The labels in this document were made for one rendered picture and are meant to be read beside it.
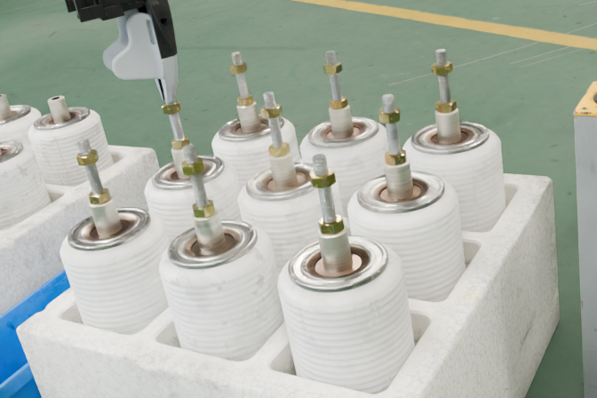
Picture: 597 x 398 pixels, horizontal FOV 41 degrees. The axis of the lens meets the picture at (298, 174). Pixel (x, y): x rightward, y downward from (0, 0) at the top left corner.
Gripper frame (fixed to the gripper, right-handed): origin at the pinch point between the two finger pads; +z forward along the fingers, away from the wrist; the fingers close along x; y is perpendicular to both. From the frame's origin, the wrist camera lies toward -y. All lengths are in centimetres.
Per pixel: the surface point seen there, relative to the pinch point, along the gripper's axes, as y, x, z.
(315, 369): 0.8, 28.5, 15.7
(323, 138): -13.6, 3.0, 9.1
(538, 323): -26.8, 19.2, 29.3
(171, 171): 1.8, -1.6, 9.1
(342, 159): -13.5, 7.1, 10.2
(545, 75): -87, -51, 34
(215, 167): -2.0, 1.3, 9.1
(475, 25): -102, -95, 34
